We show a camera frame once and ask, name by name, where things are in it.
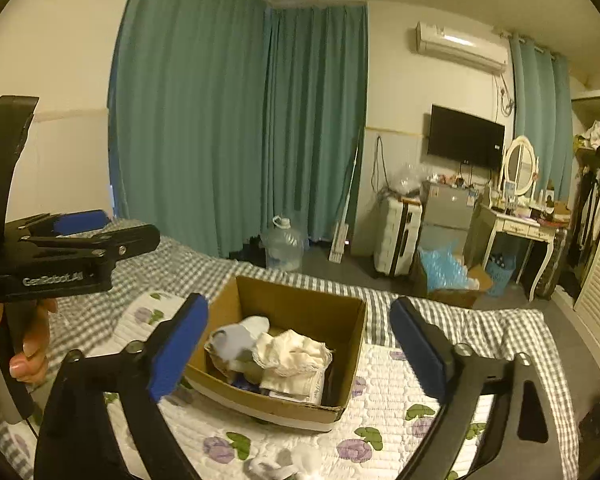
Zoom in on black wall television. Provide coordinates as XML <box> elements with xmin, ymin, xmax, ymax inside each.
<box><xmin>426</xmin><ymin>104</ymin><xmax>506</xmax><ymax>171</ymax></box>

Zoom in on blue plastic bags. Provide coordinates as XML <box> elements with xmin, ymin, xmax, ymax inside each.
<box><xmin>420</xmin><ymin>242</ymin><xmax>481</xmax><ymax>293</ymax></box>

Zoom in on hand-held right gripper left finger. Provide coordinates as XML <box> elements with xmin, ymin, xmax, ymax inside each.
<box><xmin>35</xmin><ymin>292</ymin><xmax>210</xmax><ymax>480</ymax></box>

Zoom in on blue plastic basket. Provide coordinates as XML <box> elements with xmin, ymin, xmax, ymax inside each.
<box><xmin>485</xmin><ymin>252</ymin><xmax>516</xmax><ymax>296</ymax></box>

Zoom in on white air conditioner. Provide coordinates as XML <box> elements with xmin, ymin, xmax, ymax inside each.
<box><xmin>416</xmin><ymin>21</ymin><xmax>509</xmax><ymax>75</ymax></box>

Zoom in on white dressing table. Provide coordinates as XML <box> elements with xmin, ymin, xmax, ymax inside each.
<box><xmin>472</xmin><ymin>202</ymin><xmax>571</xmax><ymax>302</ymax></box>

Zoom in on small white sock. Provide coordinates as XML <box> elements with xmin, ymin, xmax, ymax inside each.
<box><xmin>245</xmin><ymin>459</ymin><xmax>301</xmax><ymax>480</ymax></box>
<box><xmin>289</xmin><ymin>444</ymin><xmax>322</xmax><ymax>476</ymax></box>

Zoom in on pale blue sock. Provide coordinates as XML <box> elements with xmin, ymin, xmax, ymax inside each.
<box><xmin>211</xmin><ymin>324</ymin><xmax>258</xmax><ymax>361</ymax></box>

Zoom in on white flat mop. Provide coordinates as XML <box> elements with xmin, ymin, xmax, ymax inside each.
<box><xmin>329</xmin><ymin>140</ymin><xmax>363</xmax><ymax>263</ymax></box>

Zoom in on grey small fridge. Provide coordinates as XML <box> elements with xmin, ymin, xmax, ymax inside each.
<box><xmin>420</xmin><ymin>180</ymin><xmax>481</xmax><ymax>261</ymax></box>

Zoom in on white oval mirror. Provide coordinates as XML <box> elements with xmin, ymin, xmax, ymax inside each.
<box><xmin>500</xmin><ymin>135</ymin><xmax>538</xmax><ymax>198</ymax></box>

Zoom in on cream lace cloth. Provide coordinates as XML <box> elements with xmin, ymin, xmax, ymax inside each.
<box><xmin>252</xmin><ymin>329</ymin><xmax>333</xmax><ymax>378</ymax></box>

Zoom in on brown cardboard floor box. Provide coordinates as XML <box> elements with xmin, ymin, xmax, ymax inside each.
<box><xmin>412</xmin><ymin>250</ymin><xmax>495</xmax><ymax>308</ymax></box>

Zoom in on group of cosmetics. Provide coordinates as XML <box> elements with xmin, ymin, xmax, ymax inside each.
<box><xmin>500</xmin><ymin>199</ymin><xmax>571</xmax><ymax>226</ymax></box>

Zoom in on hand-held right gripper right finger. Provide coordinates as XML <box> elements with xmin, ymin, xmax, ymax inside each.
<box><xmin>389</xmin><ymin>296</ymin><xmax>581</xmax><ymax>480</ymax></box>

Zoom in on clear plastic bag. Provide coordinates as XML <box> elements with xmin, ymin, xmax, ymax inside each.
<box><xmin>387</xmin><ymin>162</ymin><xmax>426</xmax><ymax>196</ymax></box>

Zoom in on hanging dark clothes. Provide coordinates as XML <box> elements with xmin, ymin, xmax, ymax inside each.
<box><xmin>567</xmin><ymin>160</ymin><xmax>600</xmax><ymax>286</ymax></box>

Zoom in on floral quilted mat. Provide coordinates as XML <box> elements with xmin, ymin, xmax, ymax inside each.
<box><xmin>105</xmin><ymin>290</ymin><xmax>496</xmax><ymax>480</ymax></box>

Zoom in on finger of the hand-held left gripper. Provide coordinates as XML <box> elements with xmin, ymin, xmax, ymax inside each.
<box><xmin>4</xmin><ymin>210</ymin><xmax>112</xmax><ymax>238</ymax></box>
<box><xmin>22</xmin><ymin>224</ymin><xmax>161</xmax><ymax>263</ymax></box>

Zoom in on white suitcase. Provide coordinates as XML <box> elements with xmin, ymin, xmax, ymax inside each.
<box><xmin>373</xmin><ymin>195</ymin><xmax>423</xmax><ymax>277</ymax></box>

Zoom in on wide teal curtain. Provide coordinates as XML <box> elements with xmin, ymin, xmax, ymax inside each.
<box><xmin>109</xmin><ymin>0</ymin><xmax>272</xmax><ymax>261</ymax></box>

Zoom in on crumpled white clothes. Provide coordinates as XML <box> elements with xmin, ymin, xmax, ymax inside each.
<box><xmin>575</xmin><ymin>121</ymin><xmax>600</xmax><ymax>151</ymax></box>

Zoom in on white packet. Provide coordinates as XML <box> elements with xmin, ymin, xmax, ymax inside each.
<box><xmin>260</xmin><ymin>367</ymin><xmax>331</xmax><ymax>406</ymax></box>

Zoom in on hanging wall cable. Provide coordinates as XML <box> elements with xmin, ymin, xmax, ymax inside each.
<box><xmin>375</xmin><ymin>135</ymin><xmax>387</xmax><ymax>196</ymax></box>

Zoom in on person's left hand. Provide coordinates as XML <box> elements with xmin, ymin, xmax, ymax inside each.
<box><xmin>9</xmin><ymin>299</ymin><xmax>59</xmax><ymax>387</ymax></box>

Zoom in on clear water jug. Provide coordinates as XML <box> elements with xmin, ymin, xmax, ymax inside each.
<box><xmin>260</xmin><ymin>215</ymin><xmax>305</xmax><ymax>272</ymax></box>

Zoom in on light blue curtain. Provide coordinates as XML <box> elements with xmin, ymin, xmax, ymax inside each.
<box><xmin>509</xmin><ymin>35</ymin><xmax>574</xmax><ymax>201</ymax></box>

